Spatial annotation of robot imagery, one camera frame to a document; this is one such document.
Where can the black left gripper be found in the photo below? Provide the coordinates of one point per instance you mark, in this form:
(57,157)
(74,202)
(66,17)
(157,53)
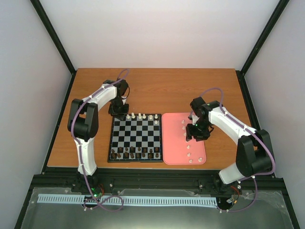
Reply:
(121,114)

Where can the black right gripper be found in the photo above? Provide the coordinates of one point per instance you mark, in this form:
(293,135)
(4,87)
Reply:
(190,132)

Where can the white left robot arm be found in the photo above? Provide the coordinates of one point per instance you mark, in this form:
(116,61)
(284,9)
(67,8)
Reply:
(83,122)

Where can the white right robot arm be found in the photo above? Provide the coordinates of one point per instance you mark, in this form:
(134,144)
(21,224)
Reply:
(254,155)

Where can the pink plastic tray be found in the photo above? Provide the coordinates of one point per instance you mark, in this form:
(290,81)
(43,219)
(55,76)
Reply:
(174,143)

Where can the black and white chessboard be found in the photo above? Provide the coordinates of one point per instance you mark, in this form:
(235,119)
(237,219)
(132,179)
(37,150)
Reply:
(136,133)

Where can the black aluminium frame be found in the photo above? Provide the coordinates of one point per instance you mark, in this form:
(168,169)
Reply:
(60,177)

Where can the light blue cable duct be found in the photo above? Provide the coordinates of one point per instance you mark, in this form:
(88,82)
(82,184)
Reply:
(134,201)

